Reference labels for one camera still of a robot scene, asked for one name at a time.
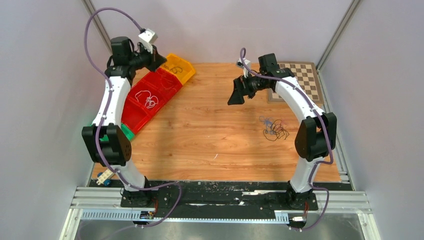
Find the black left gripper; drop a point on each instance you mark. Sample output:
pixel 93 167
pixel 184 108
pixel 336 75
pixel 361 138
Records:
pixel 155 60

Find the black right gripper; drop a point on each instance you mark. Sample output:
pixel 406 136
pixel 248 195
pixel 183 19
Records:
pixel 240 87

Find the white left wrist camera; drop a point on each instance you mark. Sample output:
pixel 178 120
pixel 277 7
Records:
pixel 147 39

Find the red plastic bin near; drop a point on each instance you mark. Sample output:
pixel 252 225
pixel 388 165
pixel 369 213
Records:
pixel 135 116

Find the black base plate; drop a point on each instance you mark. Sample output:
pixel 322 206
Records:
pixel 165 200

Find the wooden chessboard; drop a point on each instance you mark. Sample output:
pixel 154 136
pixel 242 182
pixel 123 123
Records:
pixel 307 77

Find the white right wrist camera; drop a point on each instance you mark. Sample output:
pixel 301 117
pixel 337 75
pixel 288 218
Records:
pixel 244 64

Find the small white blue toy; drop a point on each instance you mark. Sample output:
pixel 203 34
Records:
pixel 104 178

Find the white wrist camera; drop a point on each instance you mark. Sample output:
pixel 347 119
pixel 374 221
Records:
pixel 244 64
pixel 147 39

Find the red plastic bin far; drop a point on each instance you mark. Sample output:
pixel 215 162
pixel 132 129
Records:
pixel 164 82

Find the yellow plastic bin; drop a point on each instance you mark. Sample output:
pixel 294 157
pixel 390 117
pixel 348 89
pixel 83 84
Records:
pixel 179 67

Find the green plastic bin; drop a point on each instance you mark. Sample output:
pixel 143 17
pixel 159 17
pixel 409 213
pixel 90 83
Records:
pixel 127 132

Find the red plastic bin middle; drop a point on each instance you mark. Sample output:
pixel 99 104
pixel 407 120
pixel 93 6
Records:
pixel 148 96

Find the red plastic bin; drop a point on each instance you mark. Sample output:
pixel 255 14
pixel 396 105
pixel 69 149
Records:
pixel 164 82
pixel 135 116
pixel 148 96

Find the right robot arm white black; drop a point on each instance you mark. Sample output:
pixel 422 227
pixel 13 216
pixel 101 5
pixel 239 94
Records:
pixel 316 136

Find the aluminium frame rail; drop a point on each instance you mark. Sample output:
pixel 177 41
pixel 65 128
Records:
pixel 334 202

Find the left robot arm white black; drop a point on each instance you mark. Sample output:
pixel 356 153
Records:
pixel 116 154

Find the white slotted cable duct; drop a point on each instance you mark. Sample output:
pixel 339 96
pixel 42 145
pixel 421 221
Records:
pixel 140 216

